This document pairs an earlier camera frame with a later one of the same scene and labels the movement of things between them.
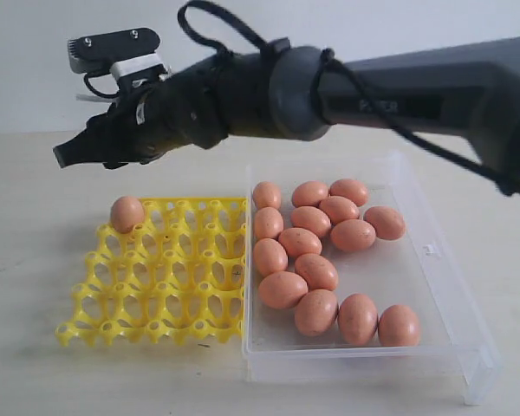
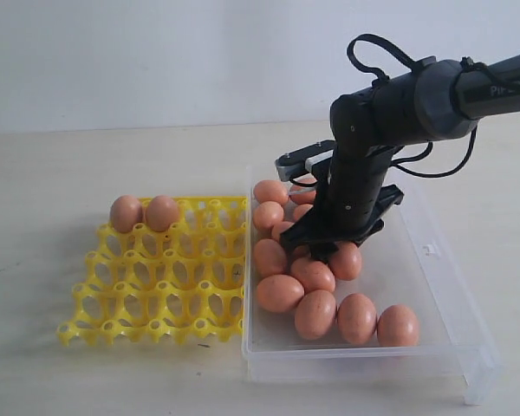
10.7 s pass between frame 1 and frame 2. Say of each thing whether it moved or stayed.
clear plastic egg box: stayed
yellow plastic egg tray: stayed
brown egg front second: stayed
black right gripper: moved
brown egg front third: stayed
